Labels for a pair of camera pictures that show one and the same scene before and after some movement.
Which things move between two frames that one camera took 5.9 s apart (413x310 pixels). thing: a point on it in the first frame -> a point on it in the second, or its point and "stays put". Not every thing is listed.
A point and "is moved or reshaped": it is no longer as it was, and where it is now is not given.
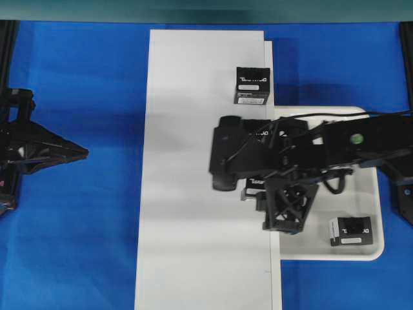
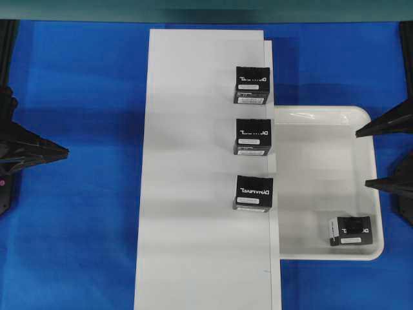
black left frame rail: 8,30 stays put
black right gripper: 282,148 -> 403,183
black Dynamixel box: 254,185 is moved or reshaped
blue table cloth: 69,239 stays put
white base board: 198,248 stays put
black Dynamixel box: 252,86 stays put
